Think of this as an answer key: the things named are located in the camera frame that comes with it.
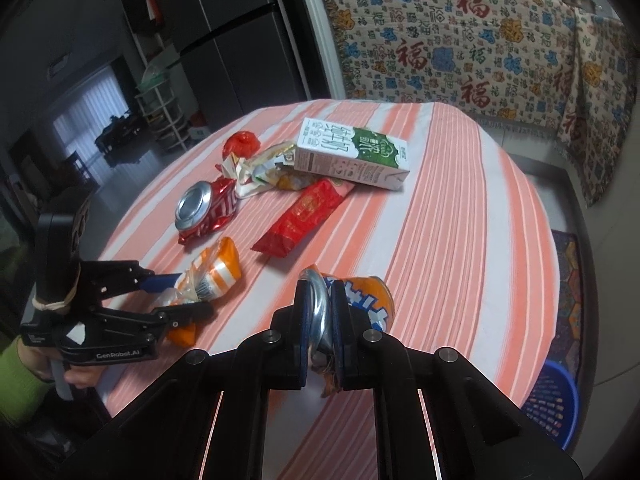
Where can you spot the dark grey refrigerator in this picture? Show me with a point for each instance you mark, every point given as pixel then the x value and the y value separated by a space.
pixel 240 50

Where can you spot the crushed red soda can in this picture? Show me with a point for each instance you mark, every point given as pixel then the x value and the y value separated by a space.
pixel 212 212

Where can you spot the grey window curtain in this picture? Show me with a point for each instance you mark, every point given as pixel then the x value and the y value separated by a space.
pixel 90 110

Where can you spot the patterned floor mat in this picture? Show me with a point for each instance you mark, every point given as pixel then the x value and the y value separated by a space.
pixel 570 280

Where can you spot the crushed orange soda can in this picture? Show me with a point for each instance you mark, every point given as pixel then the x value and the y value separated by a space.
pixel 367 300

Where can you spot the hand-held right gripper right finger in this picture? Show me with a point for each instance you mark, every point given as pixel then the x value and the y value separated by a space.
pixel 341 340

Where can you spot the blue plastic basket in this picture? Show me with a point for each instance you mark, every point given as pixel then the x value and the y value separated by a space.
pixel 555 400

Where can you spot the person's left hand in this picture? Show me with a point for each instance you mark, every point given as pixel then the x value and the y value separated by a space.
pixel 82 376

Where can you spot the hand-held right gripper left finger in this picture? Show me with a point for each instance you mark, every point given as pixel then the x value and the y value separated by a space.
pixel 302 340

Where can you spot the white green milk carton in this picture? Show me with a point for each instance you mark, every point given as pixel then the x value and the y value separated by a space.
pixel 345 155

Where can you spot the small red plastic wrapper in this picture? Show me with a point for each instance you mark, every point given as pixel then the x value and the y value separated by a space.
pixel 241 144

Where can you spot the person's left forearm green sleeve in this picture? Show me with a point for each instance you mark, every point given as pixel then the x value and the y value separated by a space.
pixel 20 392

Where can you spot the white storage rack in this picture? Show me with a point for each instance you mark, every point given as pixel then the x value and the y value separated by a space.
pixel 170 116

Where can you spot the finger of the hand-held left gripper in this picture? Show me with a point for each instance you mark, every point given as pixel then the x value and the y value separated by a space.
pixel 157 283
pixel 185 314

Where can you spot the crumpled white paper wrapper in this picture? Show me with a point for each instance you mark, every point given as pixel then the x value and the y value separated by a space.
pixel 260 171

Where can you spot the long red snack wrapper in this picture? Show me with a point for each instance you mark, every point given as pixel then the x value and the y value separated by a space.
pixel 300 215

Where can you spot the orange striped snack wrapper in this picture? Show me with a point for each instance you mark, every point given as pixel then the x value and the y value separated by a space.
pixel 220 270

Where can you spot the printed patterned blanket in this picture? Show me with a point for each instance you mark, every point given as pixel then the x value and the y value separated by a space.
pixel 450 60

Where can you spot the orange white striped tablecloth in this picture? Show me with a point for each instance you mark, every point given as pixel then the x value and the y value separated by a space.
pixel 450 240

